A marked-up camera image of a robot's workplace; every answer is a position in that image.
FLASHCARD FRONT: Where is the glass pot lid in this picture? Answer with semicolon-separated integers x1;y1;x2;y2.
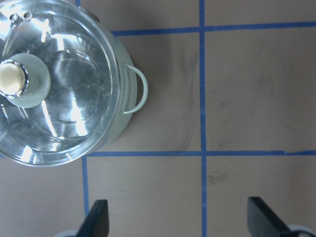
0;0;119;166

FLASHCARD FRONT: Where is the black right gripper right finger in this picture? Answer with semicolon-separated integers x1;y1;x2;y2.
247;197;292;237

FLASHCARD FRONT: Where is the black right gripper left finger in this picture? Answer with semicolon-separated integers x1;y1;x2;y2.
77;199;110;237

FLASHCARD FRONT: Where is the pale green cooking pot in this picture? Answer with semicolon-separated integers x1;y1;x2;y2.
79;6;149;157

